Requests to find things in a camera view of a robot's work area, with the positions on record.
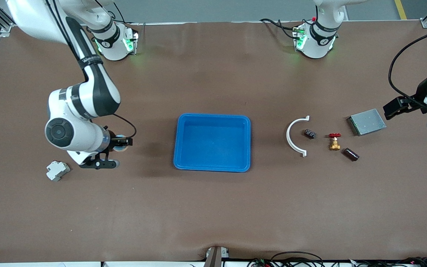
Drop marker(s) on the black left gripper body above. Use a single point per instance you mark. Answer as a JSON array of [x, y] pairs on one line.
[[416, 101]]

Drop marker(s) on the grey metal table bracket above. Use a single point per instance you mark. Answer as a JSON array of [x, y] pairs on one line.
[[213, 257]]

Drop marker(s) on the dark brown capacitor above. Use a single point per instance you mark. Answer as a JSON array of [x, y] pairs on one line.
[[350, 154], [310, 134]]

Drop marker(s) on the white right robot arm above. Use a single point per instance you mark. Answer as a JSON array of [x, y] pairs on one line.
[[80, 129]]

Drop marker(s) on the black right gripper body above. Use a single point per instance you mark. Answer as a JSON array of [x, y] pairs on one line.
[[114, 142]]

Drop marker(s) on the grey metal box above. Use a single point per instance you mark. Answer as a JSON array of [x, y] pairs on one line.
[[367, 122]]

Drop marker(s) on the white circuit breaker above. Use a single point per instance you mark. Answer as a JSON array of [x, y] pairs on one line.
[[58, 170]]

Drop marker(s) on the white curved pipe clamp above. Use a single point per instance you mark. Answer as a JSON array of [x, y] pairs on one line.
[[288, 136]]

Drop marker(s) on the blue plastic tray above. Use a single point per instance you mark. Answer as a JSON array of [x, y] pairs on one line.
[[213, 144]]

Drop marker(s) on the light blue bell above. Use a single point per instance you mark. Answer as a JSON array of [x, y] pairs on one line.
[[121, 149]]

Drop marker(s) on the brown table mat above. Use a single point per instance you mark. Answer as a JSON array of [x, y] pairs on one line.
[[213, 207]]

